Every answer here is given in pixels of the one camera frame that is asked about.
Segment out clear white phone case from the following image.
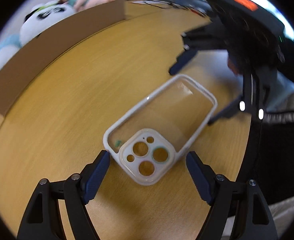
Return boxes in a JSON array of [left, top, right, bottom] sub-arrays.
[[103, 74, 218, 186]]

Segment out brown cardboard box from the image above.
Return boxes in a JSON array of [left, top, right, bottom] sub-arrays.
[[0, 0, 125, 116]]

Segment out panda plush toy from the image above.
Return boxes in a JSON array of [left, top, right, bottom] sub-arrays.
[[19, 1, 75, 46]]

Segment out light blue plush toy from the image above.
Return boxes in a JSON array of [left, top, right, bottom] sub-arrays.
[[0, 34, 21, 70]]

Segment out black cables on table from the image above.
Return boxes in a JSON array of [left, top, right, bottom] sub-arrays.
[[130, 0, 210, 18]]

